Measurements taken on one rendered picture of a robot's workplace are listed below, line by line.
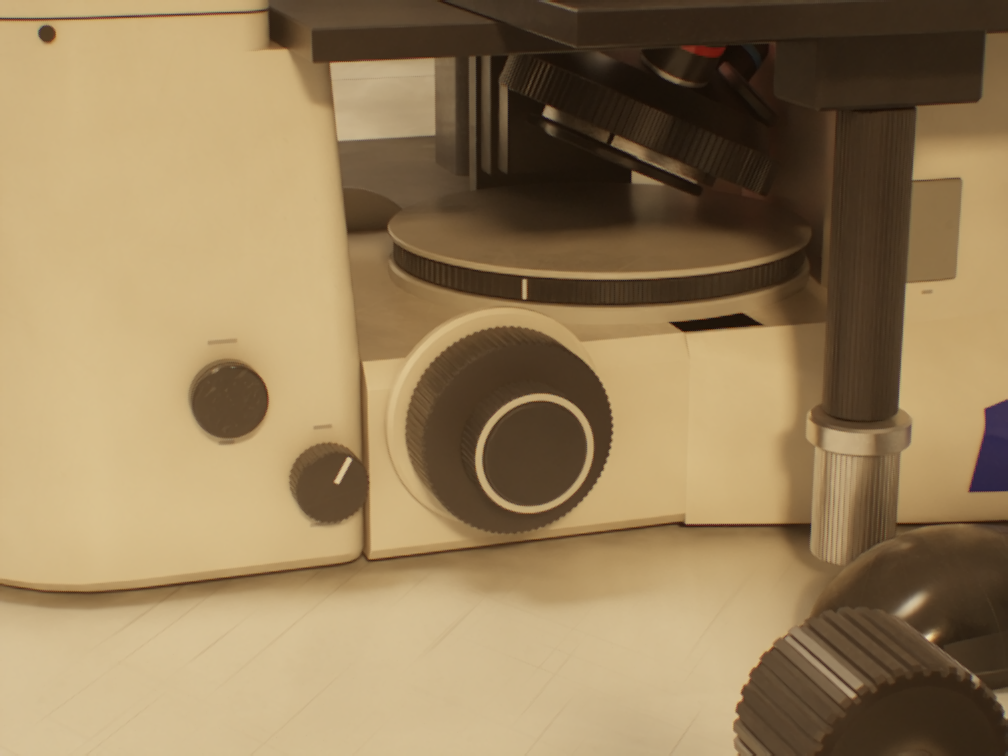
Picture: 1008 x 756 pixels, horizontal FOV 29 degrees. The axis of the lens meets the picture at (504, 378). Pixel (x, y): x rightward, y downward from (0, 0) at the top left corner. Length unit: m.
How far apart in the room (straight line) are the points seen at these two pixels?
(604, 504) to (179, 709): 0.18
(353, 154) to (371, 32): 0.76
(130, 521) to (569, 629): 0.14
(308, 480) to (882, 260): 0.19
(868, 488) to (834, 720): 0.33
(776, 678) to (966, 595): 0.26
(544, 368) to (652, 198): 0.19
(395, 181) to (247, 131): 0.64
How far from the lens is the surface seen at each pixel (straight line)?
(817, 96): 0.59
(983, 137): 0.70
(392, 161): 1.31
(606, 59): 0.71
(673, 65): 0.71
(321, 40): 0.57
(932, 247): 0.70
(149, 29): 0.60
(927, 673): 0.32
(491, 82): 0.81
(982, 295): 0.72
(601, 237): 0.73
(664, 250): 0.71
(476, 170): 0.83
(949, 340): 0.71
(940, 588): 0.58
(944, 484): 0.70
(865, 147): 0.61
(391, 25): 0.58
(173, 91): 0.60
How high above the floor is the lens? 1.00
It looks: 17 degrees down
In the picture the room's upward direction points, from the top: straight up
